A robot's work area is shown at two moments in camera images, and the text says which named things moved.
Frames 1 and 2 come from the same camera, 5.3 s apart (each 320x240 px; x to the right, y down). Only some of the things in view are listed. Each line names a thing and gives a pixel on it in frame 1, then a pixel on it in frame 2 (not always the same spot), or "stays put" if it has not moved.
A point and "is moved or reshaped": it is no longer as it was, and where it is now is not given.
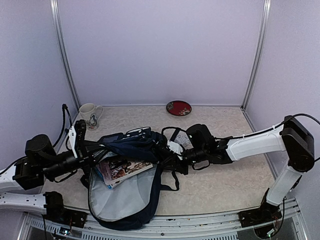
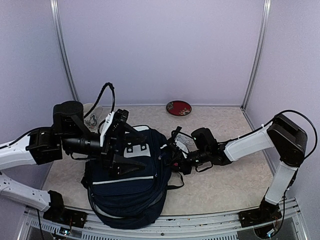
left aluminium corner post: [55, 18] stays put
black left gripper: [92, 158] -> [111, 159]
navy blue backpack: [131, 204] is moved or reshaped
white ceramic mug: [91, 114] stays put
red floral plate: [178, 108] stays put
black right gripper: [178, 166] -> [183, 166]
